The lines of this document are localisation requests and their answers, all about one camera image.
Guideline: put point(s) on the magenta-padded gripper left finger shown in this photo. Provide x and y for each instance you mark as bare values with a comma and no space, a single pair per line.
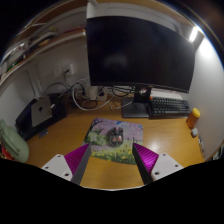
77,159

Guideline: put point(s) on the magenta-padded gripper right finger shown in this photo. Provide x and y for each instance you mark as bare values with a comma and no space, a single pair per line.
148,160

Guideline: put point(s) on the transparent dark computer mouse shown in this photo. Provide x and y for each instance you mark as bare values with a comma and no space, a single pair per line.
115,136

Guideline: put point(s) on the cherry blossom print mouse pad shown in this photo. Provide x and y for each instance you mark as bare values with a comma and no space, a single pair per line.
98,136

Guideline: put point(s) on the small grey metal plate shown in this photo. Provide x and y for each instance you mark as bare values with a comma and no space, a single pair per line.
43,134

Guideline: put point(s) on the small white device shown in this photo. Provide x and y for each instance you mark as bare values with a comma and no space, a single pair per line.
194,132

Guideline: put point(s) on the black keyboard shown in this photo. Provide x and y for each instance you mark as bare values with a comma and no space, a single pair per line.
169,106

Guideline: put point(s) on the silver square computer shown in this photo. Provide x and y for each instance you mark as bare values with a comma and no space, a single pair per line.
41,111

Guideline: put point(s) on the orange bottle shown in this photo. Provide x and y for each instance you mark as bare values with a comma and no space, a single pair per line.
193,118

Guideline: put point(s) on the black flat case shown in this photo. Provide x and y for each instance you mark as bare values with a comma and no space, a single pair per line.
24,125

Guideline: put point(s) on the red box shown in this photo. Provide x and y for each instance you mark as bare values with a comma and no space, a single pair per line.
4,152

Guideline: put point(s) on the black computer monitor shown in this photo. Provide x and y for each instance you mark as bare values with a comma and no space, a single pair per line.
140,51

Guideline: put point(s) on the wooden shelf unit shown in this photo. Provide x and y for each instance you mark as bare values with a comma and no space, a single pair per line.
43,41

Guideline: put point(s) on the white wall socket with plug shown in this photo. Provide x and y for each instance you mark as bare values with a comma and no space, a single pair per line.
70,69

